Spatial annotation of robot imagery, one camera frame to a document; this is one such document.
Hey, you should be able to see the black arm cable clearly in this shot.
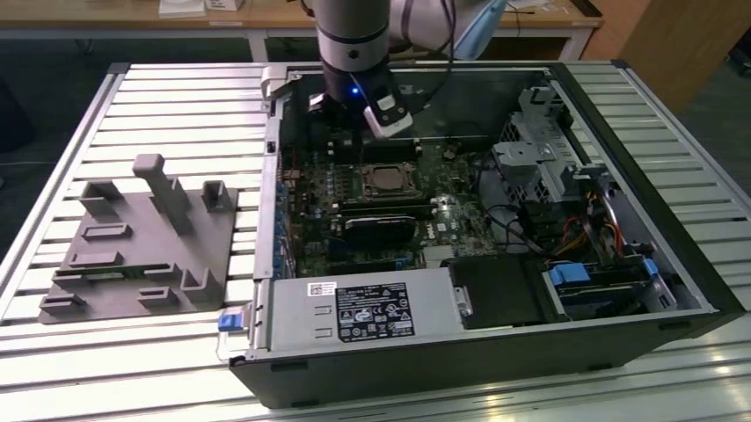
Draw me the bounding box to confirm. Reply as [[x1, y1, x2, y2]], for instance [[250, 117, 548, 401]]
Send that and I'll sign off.
[[404, 0, 457, 116]]

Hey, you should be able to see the silver square CPU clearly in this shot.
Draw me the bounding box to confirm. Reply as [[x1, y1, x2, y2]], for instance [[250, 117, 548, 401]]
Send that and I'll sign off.
[[375, 169, 407, 189]]

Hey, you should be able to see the green motherboard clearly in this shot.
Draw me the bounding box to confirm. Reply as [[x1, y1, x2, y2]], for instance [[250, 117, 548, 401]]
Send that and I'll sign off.
[[274, 140, 505, 278]]

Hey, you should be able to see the thin wire locking lever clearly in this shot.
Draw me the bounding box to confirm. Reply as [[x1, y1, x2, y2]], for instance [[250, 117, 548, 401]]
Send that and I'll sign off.
[[362, 189, 424, 200]]

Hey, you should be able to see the orange wire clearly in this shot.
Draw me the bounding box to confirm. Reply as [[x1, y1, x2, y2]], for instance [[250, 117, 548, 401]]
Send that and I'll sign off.
[[553, 222, 591, 256]]

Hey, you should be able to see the grey parts rack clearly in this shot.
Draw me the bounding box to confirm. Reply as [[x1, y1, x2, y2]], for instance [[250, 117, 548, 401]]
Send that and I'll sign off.
[[34, 153, 242, 325]]

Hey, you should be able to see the wooden desk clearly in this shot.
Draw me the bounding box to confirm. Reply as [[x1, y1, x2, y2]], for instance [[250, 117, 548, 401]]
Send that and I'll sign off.
[[0, 0, 605, 62]]

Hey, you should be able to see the grey metal disk bay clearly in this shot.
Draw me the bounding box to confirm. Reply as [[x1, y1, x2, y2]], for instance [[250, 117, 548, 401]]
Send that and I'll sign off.
[[491, 85, 623, 203]]

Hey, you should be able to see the white paper stack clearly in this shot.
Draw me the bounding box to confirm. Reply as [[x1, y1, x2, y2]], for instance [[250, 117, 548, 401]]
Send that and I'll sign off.
[[158, 0, 208, 18]]

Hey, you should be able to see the grey power supply unit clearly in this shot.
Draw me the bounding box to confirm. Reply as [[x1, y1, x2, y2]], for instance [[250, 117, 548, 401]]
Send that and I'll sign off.
[[245, 267, 471, 360]]

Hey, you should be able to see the small silver heatsink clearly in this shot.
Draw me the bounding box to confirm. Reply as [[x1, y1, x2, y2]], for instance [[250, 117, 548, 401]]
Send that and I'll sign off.
[[420, 244, 456, 267]]

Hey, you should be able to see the black wire in case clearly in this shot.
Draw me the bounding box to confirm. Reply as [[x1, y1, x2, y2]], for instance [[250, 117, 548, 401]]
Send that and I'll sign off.
[[485, 204, 552, 257]]

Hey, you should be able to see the black open PC case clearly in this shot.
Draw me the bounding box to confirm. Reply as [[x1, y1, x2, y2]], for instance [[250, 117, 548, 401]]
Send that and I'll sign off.
[[228, 60, 745, 408]]

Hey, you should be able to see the green RAM stick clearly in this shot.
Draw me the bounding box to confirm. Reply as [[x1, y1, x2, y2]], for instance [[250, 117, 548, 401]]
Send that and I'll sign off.
[[53, 268, 177, 282]]

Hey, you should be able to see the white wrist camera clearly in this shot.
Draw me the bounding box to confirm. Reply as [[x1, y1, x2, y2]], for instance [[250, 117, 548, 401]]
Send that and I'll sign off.
[[361, 87, 413, 141]]

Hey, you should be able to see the CPU socket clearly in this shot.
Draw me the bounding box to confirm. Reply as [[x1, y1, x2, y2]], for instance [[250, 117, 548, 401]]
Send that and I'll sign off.
[[357, 161, 424, 200]]

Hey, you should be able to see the wooden cabinet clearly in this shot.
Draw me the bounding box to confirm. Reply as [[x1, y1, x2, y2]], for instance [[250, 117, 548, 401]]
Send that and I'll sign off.
[[597, 0, 751, 115]]

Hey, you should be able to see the black graphics card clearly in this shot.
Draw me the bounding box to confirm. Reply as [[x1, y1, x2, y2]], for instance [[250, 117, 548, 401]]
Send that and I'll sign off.
[[341, 214, 417, 250]]

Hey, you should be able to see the blue disk carrier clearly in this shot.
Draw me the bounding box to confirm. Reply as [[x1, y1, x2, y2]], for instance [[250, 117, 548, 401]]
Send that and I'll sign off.
[[548, 262, 591, 294]]

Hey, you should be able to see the black fan shroud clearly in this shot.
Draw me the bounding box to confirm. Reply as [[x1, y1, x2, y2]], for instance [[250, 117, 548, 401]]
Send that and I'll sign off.
[[439, 255, 568, 331]]

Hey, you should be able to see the blue case latch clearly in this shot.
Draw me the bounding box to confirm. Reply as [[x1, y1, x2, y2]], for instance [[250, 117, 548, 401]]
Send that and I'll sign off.
[[214, 309, 246, 331]]

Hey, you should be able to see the metal socket cover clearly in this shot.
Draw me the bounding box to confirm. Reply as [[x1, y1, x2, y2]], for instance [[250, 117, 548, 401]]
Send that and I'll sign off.
[[361, 163, 420, 198]]

